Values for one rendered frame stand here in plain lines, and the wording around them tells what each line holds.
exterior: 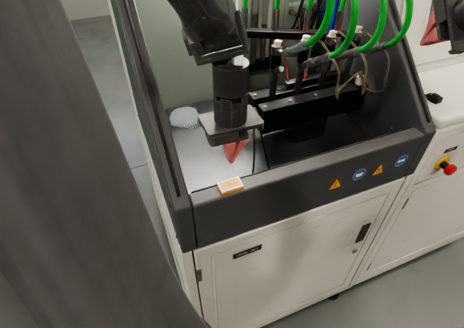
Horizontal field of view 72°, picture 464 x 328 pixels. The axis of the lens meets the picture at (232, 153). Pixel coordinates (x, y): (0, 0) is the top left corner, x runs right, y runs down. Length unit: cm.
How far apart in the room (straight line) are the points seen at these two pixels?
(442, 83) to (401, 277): 100
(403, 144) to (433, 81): 30
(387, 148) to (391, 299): 100
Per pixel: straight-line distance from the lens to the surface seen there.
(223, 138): 53
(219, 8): 40
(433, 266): 193
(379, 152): 86
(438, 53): 122
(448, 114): 101
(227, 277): 97
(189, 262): 83
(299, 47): 73
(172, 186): 66
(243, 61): 51
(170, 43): 104
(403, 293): 179
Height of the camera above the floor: 147
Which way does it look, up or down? 42 degrees down
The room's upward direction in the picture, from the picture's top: straight up
